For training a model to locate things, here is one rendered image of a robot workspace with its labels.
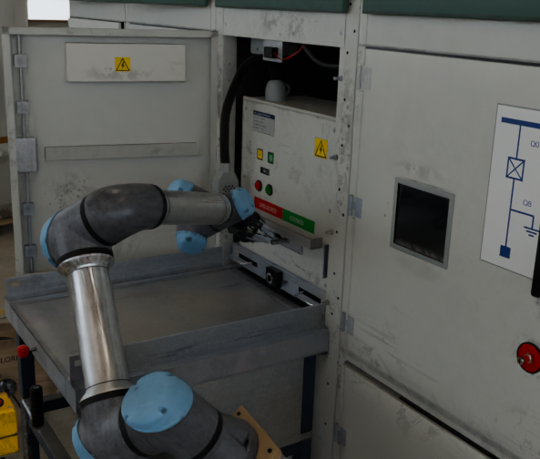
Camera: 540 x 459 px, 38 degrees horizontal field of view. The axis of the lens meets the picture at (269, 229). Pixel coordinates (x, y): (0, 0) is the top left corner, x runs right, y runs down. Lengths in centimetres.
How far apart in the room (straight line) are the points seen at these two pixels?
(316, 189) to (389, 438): 67
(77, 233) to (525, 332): 88
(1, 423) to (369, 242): 88
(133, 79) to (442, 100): 107
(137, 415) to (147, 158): 120
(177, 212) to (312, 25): 63
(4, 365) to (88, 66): 134
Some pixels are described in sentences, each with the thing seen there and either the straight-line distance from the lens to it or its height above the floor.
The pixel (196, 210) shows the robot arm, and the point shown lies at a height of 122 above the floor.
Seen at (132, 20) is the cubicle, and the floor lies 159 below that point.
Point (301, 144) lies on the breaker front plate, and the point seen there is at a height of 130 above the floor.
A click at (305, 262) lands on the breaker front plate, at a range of 217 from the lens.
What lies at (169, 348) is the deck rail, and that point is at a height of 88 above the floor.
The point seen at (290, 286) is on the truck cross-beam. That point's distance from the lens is 223.
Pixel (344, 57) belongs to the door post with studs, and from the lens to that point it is 189.
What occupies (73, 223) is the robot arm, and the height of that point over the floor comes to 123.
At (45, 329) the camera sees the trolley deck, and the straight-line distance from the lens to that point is 208.
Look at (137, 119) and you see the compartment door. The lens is 241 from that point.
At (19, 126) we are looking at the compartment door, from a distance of 237.
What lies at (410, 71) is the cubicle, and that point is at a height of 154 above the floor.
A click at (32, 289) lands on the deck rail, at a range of 229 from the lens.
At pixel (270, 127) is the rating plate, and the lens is 225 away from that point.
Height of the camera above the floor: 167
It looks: 16 degrees down
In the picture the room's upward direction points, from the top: 2 degrees clockwise
